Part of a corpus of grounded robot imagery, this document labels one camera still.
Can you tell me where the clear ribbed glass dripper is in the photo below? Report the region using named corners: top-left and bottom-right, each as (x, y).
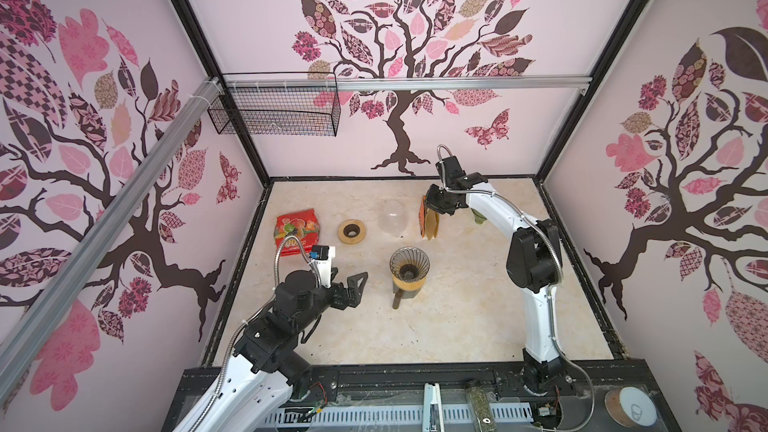
top-left (389, 246), bottom-right (431, 283)

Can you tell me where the wooden dripper collar ring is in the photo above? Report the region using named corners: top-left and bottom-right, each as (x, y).
top-left (391, 272), bottom-right (430, 293)

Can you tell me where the orange coffee filter box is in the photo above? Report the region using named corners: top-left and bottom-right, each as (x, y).
top-left (418, 195), bottom-right (427, 238)

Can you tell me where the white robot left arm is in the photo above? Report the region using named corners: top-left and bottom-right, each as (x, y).
top-left (175, 270), bottom-right (369, 431)

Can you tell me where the green glass dripper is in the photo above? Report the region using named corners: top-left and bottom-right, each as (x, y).
top-left (472, 209), bottom-right (487, 225)

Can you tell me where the white translucent plastic mug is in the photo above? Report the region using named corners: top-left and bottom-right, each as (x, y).
top-left (378, 200), bottom-right (408, 237)

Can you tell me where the green herb filled jar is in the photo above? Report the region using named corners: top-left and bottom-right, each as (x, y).
top-left (465, 381), bottom-right (497, 432)

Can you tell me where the brown tape roll white disc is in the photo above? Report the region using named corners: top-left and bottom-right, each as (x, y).
top-left (604, 387), bottom-right (658, 428)

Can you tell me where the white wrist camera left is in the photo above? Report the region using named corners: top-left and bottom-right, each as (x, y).
top-left (309, 245), bottom-right (336, 288)

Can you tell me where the smoked glass carafe wooden handle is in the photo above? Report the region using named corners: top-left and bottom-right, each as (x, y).
top-left (392, 285), bottom-right (421, 310)

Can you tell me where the small wooden ring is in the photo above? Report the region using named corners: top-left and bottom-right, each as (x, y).
top-left (337, 218), bottom-right (368, 246)

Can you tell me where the white slotted cable duct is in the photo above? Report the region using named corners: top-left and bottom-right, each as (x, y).
top-left (256, 403), bottom-right (534, 431)

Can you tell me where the white centre bracket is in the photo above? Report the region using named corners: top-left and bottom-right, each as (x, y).
top-left (422, 383), bottom-right (445, 432)

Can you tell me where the black wire mesh basket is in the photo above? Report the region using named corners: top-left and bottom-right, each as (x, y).
top-left (208, 72), bottom-right (341, 137)

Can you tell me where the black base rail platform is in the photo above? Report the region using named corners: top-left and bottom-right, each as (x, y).
top-left (297, 359), bottom-right (680, 431)

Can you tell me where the aluminium side rail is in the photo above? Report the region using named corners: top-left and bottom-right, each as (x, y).
top-left (1, 77), bottom-right (222, 400)

